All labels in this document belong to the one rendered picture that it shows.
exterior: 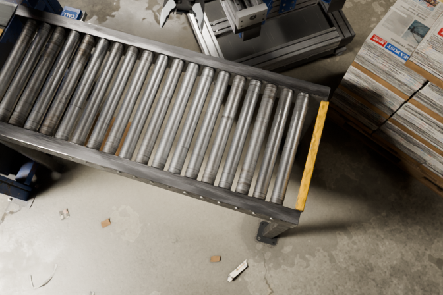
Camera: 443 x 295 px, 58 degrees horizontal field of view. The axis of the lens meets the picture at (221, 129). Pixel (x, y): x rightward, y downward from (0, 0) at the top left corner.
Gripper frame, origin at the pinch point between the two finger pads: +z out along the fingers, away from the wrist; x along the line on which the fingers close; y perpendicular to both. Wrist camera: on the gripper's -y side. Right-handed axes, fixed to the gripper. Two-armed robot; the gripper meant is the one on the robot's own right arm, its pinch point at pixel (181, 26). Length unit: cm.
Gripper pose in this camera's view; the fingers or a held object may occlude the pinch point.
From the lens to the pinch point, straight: 119.7
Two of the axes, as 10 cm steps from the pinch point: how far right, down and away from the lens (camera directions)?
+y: -1.1, 3.0, 9.5
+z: -0.9, 9.5, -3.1
